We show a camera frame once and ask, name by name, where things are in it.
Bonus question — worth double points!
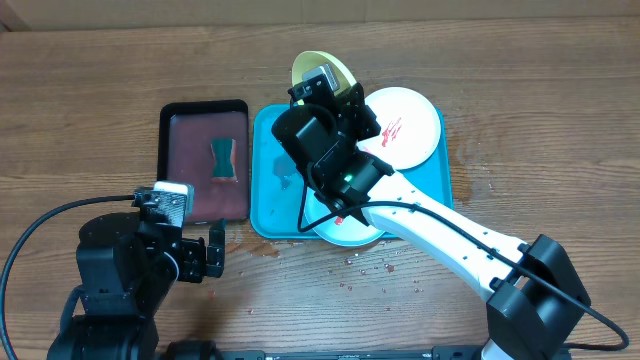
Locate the yellow-green plate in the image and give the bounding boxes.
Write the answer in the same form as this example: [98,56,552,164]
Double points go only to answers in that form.
[290,51,356,110]

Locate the teal plastic tray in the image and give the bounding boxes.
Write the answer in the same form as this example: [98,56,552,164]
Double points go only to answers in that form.
[250,104,454,240]

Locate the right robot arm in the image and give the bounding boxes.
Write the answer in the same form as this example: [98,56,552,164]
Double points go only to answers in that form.
[272,77,591,359]

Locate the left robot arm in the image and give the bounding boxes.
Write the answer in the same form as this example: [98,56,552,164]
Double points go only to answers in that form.
[47,213,226,360]

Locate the black rectangular sponge tray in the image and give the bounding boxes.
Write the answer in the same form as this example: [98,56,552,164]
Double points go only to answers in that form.
[157,99,250,224]

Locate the white plate with sauce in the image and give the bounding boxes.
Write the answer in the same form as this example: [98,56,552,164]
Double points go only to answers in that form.
[357,87,441,170]

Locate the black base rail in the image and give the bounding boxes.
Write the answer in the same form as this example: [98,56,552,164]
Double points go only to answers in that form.
[164,342,486,360]

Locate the light blue plate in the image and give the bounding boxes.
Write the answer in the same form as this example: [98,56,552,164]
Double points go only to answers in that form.
[303,188,384,247]

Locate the green and orange sponge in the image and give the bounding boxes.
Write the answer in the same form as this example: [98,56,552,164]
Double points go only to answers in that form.
[211,138,237,182]

